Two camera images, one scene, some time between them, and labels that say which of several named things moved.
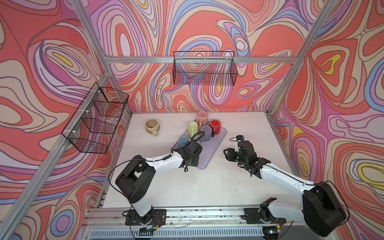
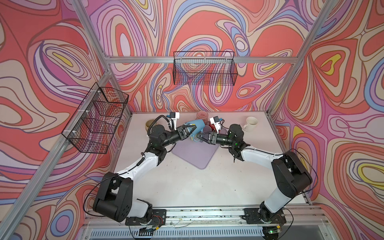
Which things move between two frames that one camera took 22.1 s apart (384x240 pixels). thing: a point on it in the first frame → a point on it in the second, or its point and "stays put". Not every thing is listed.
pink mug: x=202 y=116 stays put
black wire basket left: x=92 y=129 stays put
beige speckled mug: x=152 y=126 stays put
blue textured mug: x=182 y=141 → x=200 y=125
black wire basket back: x=216 y=68 stays put
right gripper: x=229 y=155 → x=213 y=142
